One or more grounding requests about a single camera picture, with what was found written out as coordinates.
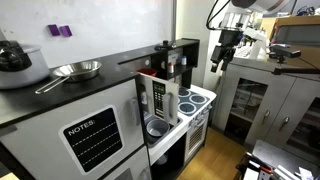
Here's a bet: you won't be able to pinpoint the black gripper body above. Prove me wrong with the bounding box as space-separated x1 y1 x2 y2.
218 29 243 54

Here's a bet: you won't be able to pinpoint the grey toy pot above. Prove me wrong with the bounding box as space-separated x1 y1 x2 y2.
145 118 171 138

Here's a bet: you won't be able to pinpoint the toy stove top with burners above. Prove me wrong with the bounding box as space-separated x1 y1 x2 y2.
177 86 211 117

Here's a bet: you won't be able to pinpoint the grey toy sink basin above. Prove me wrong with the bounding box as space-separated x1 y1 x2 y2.
143 111 184 149

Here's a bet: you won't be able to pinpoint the large grey pot black lid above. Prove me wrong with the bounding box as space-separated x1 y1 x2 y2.
0 39 51 90

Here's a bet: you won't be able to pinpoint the white paper roll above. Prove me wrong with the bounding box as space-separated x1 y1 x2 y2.
243 27 271 61

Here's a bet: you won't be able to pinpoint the grey cabinet with glass doors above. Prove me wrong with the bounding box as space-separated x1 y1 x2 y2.
211 56 320 168

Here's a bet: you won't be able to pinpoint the red bowl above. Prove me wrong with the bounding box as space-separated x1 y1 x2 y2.
137 68 158 78

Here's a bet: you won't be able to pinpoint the brown box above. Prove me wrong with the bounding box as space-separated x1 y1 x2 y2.
259 14 320 69

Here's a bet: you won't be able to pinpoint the white toy microwave door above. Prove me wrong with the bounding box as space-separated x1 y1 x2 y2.
139 72 180 127

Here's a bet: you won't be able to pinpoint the white toy oven door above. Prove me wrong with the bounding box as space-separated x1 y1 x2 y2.
184 113 210 161

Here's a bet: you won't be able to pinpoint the whiteboard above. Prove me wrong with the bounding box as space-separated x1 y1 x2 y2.
0 0 177 69

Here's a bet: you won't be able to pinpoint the grey metal table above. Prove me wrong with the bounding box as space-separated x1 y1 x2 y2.
251 139 320 180

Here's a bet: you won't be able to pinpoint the steel frying pan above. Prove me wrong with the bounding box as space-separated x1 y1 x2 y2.
34 60 103 95

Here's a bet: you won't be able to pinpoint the black notes chalkboard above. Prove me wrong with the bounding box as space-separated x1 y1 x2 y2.
59 105 125 176

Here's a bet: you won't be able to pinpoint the purple magnet block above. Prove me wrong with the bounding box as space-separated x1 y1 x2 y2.
47 24 61 37
59 25 73 38

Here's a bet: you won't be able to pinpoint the white and black toy kitchen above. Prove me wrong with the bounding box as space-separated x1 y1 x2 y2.
0 38 218 180

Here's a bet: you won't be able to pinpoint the black camera on tripod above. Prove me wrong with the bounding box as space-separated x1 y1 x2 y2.
268 44 320 76

